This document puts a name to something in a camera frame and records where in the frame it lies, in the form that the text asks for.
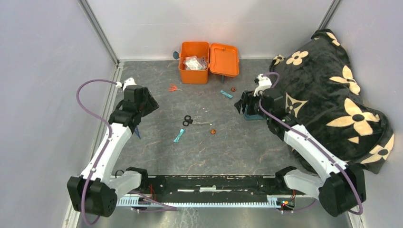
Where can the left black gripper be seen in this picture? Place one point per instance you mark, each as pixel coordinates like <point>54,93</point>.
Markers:
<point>151,104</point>

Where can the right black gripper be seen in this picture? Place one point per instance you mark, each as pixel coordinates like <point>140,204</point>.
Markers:
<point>247,98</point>

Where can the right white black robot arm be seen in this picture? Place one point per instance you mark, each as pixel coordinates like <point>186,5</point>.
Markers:
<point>338,186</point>

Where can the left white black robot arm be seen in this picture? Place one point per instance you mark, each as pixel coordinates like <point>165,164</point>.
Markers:
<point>94,191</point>

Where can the orange medicine kit box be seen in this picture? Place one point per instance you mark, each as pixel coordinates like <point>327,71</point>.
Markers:
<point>221,59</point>

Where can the teal plastic tray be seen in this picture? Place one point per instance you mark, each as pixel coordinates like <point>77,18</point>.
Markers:
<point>252,117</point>

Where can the teal sachet near gloves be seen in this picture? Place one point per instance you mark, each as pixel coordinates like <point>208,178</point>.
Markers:
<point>226,94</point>

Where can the blue tweezers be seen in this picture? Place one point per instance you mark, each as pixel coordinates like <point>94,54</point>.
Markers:
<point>136,131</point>

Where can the teal sachet by gauze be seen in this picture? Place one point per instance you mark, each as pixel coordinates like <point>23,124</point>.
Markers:
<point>177,138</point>

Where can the teal knob behind box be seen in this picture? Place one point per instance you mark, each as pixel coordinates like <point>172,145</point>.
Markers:
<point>176,55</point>

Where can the black floral blanket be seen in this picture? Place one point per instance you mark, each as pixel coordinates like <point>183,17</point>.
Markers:
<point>320,90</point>

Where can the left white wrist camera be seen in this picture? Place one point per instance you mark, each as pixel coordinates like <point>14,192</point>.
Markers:
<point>127,84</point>

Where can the orange handled small scissors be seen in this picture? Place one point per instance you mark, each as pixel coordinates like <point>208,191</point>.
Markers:
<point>173,88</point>

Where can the black handled scissors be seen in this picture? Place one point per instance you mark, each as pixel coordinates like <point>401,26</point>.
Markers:
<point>188,121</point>

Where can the black mounting base rail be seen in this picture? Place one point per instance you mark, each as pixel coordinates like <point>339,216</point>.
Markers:
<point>213,188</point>

